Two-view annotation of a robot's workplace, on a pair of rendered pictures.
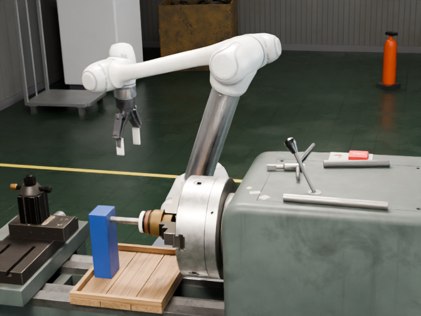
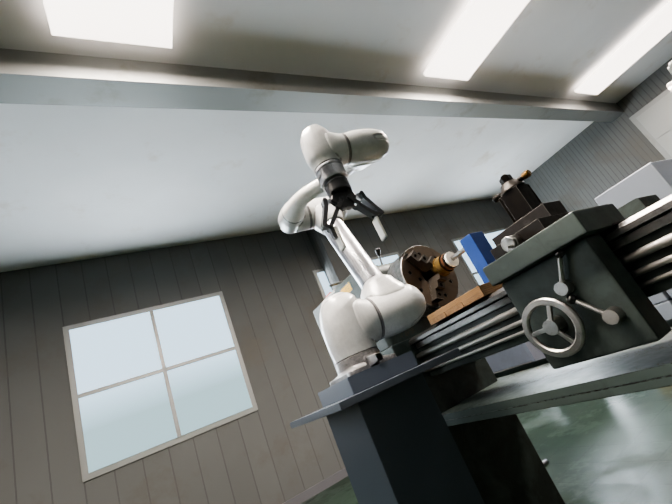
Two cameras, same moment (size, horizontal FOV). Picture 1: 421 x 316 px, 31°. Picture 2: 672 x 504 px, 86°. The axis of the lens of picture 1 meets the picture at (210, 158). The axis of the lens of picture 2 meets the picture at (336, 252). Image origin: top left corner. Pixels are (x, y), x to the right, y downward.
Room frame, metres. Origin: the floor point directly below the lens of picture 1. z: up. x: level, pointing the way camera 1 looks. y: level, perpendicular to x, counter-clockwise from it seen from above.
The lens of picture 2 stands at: (3.63, 0.89, 0.76)
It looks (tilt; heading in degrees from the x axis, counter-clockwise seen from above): 20 degrees up; 221
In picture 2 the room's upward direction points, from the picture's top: 24 degrees counter-clockwise
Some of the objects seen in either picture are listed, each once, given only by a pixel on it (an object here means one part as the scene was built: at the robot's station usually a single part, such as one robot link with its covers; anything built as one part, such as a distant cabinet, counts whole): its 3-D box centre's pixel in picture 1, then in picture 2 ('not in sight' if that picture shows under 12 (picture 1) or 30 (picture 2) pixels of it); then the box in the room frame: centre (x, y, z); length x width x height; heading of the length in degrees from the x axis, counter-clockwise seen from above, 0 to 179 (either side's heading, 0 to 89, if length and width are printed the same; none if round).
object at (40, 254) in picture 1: (27, 246); (555, 232); (2.32, 0.63, 0.95); 0.43 x 0.18 x 0.04; 165
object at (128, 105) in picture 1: (126, 108); (341, 195); (2.86, 0.32, 1.27); 0.08 x 0.07 x 0.09; 157
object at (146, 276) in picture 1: (135, 275); (482, 296); (2.21, 0.26, 0.88); 0.36 x 0.30 x 0.04; 165
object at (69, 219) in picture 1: (42, 226); (528, 226); (2.38, 0.59, 1.00); 0.20 x 0.10 x 0.05; 75
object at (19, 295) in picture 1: (19, 256); (576, 238); (2.35, 0.67, 0.89); 0.53 x 0.30 x 0.06; 165
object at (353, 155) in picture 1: (358, 156); not in sight; (2.24, -0.47, 1.26); 0.06 x 0.06 x 0.02; 75
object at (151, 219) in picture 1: (159, 222); (443, 264); (2.18, 0.17, 1.08); 0.09 x 0.09 x 0.09; 75
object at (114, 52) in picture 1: (120, 64); (322, 148); (2.84, 0.33, 1.45); 0.13 x 0.11 x 0.16; 154
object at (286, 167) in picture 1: (285, 167); not in sight; (2.15, -0.23, 1.27); 0.12 x 0.02 x 0.02; 83
